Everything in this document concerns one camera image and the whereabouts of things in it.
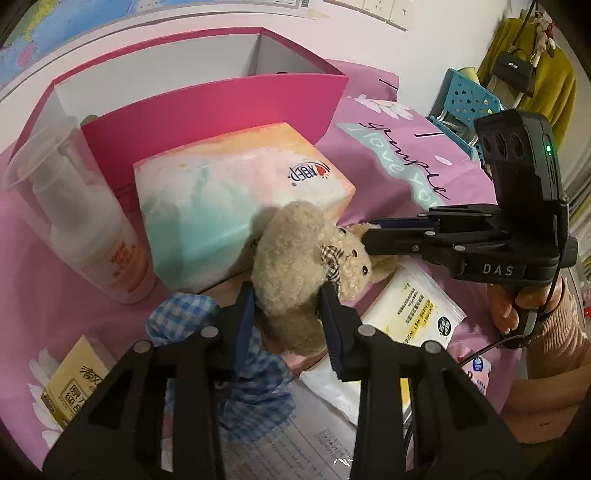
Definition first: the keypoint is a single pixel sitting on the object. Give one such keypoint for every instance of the blue checkered cloth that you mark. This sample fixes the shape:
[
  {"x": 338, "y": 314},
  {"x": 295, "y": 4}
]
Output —
[{"x": 263, "y": 392}]

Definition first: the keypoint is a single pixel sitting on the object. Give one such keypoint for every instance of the wall map poster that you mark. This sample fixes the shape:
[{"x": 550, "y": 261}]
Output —
[{"x": 46, "y": 27}]

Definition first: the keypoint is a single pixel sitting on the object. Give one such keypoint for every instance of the printed paper sheet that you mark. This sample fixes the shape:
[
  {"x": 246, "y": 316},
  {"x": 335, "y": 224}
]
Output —
[{"x": 286, "y": 447}]

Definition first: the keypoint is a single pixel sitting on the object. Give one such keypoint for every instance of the beige teddy bear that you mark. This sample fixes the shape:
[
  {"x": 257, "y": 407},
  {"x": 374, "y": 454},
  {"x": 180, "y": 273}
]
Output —
[{"x": 286, "y": 258}]

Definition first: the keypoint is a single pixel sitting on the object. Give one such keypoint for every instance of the black handbag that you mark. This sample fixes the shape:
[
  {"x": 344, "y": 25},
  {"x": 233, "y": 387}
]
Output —
[{"x": 515, "y": 69}]

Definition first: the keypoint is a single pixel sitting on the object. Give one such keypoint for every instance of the beige tape strip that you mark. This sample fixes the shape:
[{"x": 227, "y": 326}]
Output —
[{"x": 318, "y": 10}]

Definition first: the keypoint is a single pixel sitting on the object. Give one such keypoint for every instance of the pink cardboard box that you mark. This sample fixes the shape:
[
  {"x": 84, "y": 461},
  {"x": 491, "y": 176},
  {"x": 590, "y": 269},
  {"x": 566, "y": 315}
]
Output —
[{"x": 207, "y": 106}]

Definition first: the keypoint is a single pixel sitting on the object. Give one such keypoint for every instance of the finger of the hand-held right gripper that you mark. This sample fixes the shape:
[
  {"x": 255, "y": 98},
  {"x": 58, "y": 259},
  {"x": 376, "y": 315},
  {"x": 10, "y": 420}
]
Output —
[
  {"x": 392, "y": 242},
  {"x": 401, "y": 223}
]

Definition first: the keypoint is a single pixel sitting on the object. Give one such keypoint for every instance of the white plastic packet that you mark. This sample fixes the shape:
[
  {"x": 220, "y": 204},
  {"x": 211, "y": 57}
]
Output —
[{"x": 330, "y": 392}]

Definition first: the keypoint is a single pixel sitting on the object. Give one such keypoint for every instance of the blue perforated plastic basket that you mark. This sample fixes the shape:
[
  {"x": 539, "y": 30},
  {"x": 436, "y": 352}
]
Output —
[{"x": 466, "y": 99}]

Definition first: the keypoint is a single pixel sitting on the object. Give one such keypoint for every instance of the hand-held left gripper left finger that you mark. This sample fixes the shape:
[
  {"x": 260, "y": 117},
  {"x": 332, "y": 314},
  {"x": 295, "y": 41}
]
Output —
[{"x": 244, "y": 323}]

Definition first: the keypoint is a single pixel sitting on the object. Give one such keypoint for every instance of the small pink packet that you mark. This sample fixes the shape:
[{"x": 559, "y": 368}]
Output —
[{"x": 478, "y": 371}]

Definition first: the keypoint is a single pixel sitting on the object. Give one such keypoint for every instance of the small yellow tissue packet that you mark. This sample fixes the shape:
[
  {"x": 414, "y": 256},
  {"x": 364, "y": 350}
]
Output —
[{"x": 69, "y": 387}]

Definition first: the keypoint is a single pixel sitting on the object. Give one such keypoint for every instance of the pastel tissue pack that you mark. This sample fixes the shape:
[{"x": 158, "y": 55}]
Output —
[{"x": 207, "y": 194}]

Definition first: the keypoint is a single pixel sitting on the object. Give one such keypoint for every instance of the person's right hand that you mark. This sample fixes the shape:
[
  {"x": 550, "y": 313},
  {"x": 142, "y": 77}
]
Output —
[{"x": 501, "y": 309}]

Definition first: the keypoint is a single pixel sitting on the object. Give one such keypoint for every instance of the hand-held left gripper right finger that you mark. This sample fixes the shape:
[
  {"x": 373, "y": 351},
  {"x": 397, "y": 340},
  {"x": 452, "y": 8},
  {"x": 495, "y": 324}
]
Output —
[{"x": 330, "y": 323}]

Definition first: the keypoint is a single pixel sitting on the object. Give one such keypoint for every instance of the white foam pump bottle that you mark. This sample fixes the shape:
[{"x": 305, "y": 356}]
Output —
[{"x": 106, "y": 258}]

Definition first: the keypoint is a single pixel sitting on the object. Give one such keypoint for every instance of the yellow hanging garment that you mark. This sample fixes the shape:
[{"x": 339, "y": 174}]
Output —
[{"x": 556, "y": 87}]

